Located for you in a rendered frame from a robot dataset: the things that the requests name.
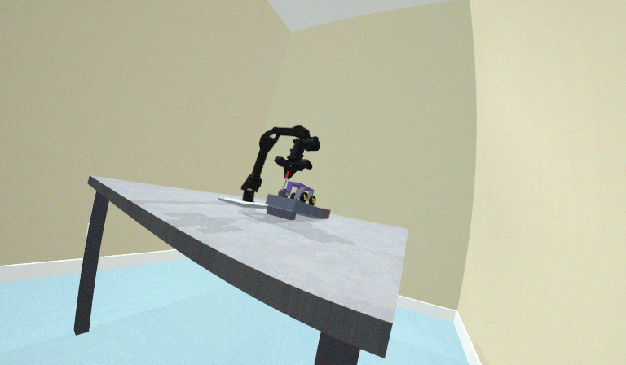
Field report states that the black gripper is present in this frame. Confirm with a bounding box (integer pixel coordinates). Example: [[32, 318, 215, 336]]
[[274, 147, 312, 180]]

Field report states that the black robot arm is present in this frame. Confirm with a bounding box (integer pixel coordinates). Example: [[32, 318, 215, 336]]
[[241, 125, 320, 203]]

